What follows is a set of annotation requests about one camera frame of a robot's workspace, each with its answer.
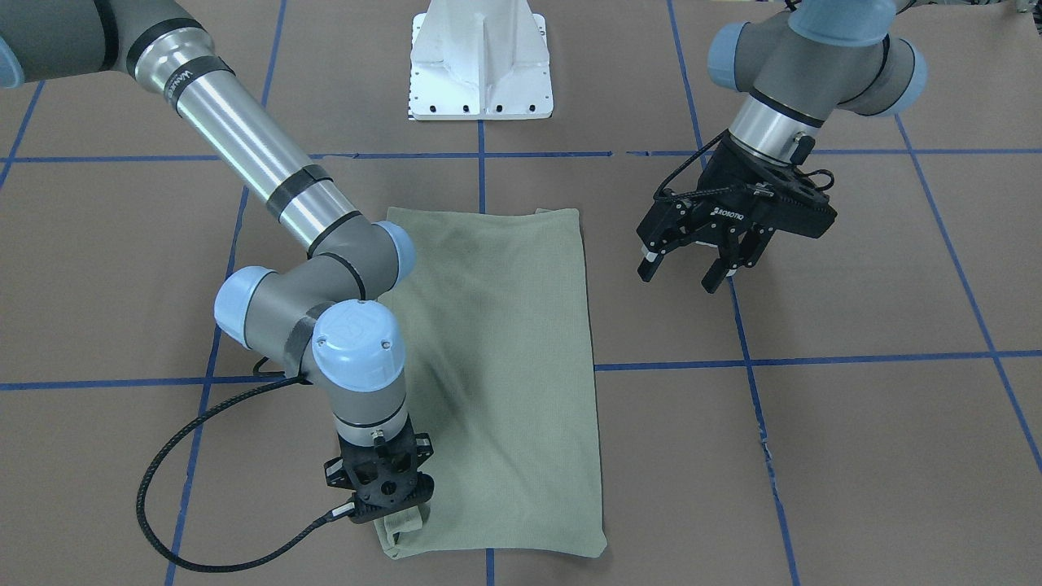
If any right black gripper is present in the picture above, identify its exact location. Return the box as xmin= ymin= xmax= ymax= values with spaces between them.
xmin=324 ymin=430 xmax=435 ymax=524

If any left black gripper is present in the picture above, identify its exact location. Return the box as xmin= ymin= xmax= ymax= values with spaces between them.
xmin=637 ymin=135 xmax=838 ymax=294

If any sage green long-sleeve shirt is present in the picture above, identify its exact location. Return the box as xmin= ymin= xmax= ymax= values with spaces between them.
xmin=374 ymin=207 xmax=606 ymax=559

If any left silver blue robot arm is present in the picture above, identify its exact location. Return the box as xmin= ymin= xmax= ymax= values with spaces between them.
xmin=637 ymin=1 xmax=928 ymax=293

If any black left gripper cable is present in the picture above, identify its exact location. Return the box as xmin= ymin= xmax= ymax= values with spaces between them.
xmin=653 ymin=129 xmax=836 ymax=204

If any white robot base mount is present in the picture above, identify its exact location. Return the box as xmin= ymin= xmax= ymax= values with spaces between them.
xmin=407 ymin=1 xmax=554 ymax=121

